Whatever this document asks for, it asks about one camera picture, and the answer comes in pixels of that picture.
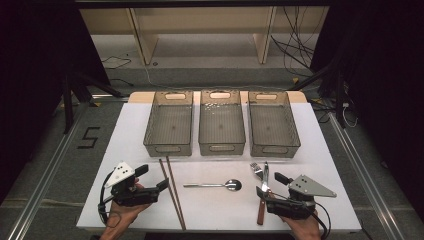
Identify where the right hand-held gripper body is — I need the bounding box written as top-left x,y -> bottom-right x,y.
265,174 -> 338,221

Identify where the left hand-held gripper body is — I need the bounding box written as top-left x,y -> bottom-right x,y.
105,161 -> 160,207

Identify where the brown wooden chopstick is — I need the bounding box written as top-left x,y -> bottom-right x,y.
165,155 -> 187,231
158,158 -> 185,232

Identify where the knife with wooden handle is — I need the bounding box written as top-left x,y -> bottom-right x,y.
256,161 -> 270,226

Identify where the metal spoon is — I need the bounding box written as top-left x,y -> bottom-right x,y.
182,178 -> 243,192

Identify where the grey translucent plastic bin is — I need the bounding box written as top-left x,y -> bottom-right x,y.
198,89 -> 247,157
247,90 -> 302,159
143,90 -> 194,158

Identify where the person's left hand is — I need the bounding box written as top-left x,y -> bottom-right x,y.
105,179 -> 153,233

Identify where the person's right hand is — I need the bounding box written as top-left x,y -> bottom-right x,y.
281,211 -> 323,240

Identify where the white table cover sheet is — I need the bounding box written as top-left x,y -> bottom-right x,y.
76,101 -> 363,233

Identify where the black metal stand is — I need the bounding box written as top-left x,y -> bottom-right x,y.
61,71 -> 124,134
288,59 -> 348,129

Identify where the dark curtain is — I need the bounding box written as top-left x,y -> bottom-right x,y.
311,0 -> 424,221
0,0 -> 111,204

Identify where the beige wooden furniture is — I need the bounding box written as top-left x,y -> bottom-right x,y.
79,6 -> 329,66

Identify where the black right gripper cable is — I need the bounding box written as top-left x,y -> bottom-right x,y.
311,199 -> 332,240

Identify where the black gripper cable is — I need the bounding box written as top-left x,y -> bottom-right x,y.
311,199 -> 332,240
97,169 -> 118,226

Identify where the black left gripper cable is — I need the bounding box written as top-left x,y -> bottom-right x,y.
97,169 -> 118,226

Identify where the aluminium floor rail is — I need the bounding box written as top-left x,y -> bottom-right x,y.
6,103 -> 91,240
328,111 -> 406,240

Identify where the thin black floor cable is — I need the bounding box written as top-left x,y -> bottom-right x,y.
101,55 -> 133,70

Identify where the bundle of black cables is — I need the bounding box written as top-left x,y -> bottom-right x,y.
270,6 -> 316,78

